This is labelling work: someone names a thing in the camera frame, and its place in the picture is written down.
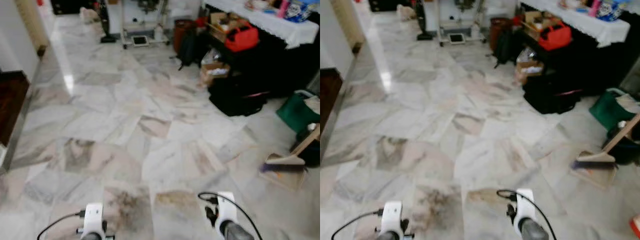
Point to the black bin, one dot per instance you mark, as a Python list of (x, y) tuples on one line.
[(625, 147), (310, 150)]

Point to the large black bag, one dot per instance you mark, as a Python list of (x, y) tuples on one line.
[(237, 97), (550, 95)]

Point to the red bag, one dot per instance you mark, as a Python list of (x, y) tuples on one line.
[(242, 39), (555, 36)]

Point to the pink bottle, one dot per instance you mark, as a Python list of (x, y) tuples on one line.
[(595, 7), (283, 7)]

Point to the open cardboard box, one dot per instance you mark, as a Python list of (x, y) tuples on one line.
[(536, 21), (222, 24)]

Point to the white metal rack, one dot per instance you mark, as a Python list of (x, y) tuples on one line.
[(462, 20), (145, 22)]

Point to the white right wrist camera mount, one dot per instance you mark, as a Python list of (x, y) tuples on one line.
[(226, 206), (525, 204)]

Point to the brown bin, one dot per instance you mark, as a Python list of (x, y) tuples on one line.
[(181, 30), (496, 29)]

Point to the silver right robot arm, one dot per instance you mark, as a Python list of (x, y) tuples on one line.
[(236, 232), (533, 231)]

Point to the beige door frame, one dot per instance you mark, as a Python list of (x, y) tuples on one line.
[(32, 25), (348, 22)]

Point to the dark wooden cabinet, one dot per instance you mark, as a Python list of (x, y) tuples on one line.
[(329, 100), (11, 105)]

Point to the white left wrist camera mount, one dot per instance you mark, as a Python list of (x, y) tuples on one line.
[(93, 216), (391, 214)]

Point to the blue white packet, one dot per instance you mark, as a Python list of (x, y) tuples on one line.
[(611, 10), (298, 11)]

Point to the white tablecloth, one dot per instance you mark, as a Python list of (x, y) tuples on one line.
[(590, 25), (280, 27)]

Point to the white flat scale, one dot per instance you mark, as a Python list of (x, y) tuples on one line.
[(140, 41), (456, 38)]

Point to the green bag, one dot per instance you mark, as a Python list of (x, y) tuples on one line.
[(607, 110), (295, 112)]

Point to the black upright vacuum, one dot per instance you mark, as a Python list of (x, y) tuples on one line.
[(106, 27), (424, 25)]

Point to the small cardboard box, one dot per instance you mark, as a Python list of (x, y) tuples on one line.
[(215, 72), (529, 69)]

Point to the orange object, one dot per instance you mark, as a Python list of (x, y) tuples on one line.
[(636, 226)]

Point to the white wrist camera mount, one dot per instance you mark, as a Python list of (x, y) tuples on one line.
[(93, 216), (391, 214), (525, 204), (226, 206)]

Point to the black backpack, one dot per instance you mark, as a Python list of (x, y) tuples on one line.
[(188, 49), (503, 46)]

